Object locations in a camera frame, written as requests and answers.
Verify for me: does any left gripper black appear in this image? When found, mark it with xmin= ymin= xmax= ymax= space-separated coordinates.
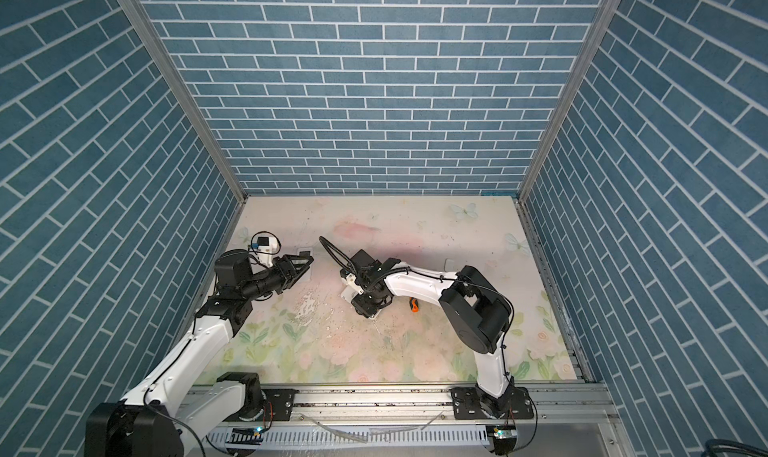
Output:
xmin=239 ymin=255 xmax=313 ymax=303

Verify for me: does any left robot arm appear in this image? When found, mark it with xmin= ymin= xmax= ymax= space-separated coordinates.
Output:
xmin=84 ymin=249 xmax=313 ymax=456

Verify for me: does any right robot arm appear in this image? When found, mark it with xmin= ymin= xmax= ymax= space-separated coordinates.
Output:
xmin=340 ymin=250 xmax=513 ymax=400

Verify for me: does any white remote with display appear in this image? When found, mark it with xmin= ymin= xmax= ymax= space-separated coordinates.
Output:
xmin=297 ymin=248 xmax=314 ymax=282

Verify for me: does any left controller board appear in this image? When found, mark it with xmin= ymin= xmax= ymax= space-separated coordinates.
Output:
xmin=225 ymin=427 xmax=264 ymax=457

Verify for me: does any controller board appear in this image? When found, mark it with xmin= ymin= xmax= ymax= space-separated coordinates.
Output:
xmin=485 ymin=424 xmax=519 ymax=456
xmin=225 ymin=427 xmax=264 ymax=457

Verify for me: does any right controller board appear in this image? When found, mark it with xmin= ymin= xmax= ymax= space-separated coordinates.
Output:
xmin=485 ymin=424 xmax=519 ymax=456

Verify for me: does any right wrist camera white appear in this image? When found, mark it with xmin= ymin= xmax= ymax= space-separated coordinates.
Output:
xmin=341 ymin=273 xmax=364 ymax=303

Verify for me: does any black corrugated cable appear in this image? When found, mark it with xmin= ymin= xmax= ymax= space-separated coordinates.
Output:
xmin=318 ymin=236 xmax=361 ymax=278

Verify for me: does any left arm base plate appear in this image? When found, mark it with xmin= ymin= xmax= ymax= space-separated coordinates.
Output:
xmin=236 ymin=388 xmax=297 ymax=426

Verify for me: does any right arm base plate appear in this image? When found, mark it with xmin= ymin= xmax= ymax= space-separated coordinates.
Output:
xmin=449 ymin=385 xmax=535 ymax=420

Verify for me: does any aluminium front rail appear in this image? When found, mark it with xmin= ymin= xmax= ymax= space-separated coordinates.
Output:
xmin=122 ymin=381 xmax=625 ymax=428

